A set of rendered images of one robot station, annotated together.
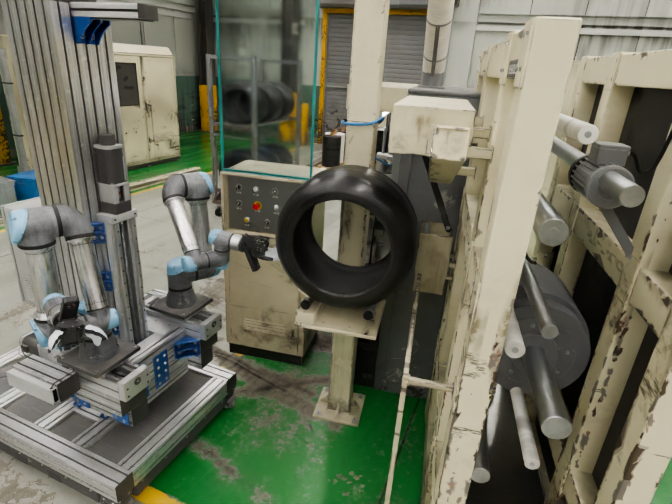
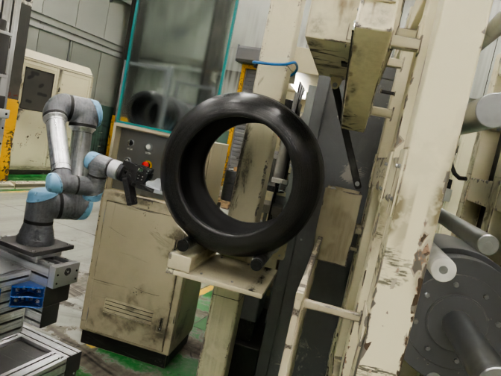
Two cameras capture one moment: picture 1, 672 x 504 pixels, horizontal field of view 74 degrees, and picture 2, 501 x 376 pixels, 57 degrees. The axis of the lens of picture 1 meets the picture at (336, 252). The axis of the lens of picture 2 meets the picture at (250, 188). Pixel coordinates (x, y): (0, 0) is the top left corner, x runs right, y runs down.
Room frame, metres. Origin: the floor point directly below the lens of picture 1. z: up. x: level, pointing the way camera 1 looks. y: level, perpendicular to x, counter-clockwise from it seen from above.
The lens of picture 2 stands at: (0.10, -0.07, 1.33)
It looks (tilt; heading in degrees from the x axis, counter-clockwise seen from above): 6 degrees down; 0
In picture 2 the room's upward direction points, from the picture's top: 12 degrees clockwise
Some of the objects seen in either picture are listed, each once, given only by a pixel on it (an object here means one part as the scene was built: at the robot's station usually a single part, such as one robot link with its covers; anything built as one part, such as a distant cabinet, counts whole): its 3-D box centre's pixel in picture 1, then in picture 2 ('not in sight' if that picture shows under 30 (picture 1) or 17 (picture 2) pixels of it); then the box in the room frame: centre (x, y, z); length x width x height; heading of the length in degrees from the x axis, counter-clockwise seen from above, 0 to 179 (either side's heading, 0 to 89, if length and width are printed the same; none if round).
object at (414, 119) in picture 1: (432, 122); (351, 43); (1.69, -0.32, 1.71); 0.61 x 0.25 x 0.15; 169
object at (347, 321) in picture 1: (343, 311); (226, 270); (1.88, -0.05, 0.80); 0.37 x 0.36 x 0.02; 79
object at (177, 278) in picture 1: (180, 271); (42, 204); (2.01, 0.76, 0.88); 0.13 x 0.12 x 0.14; 130
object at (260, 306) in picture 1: (274, 263); (153, 240); (2.73, 0.40, 0.63); 0.56 x 0.41 x 1.27; 79
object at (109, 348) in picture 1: (97, 342); not in sight; (1.54, 0.95, 0.77); 0.15 x 0.15 x 0.10
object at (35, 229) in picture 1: (45, 279); not in sight; (1.45, 1.05, 1.09); 0.15 x 0.12 x 0.55; 132
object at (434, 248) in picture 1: (432, 257); (336, 224); (2.02, -0.47, 1.05); 0.20 x 0.15 x 0.30; 169
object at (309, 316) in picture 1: (315, 299); (194, 253); (1.90, 0.08, 0.83); 0.36 x 0.09 x 0.06; 169
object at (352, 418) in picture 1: (339, 403); not in sight; (2.13, -0.08, 0.02); 0.27 x 0.27 x 0.04; 79
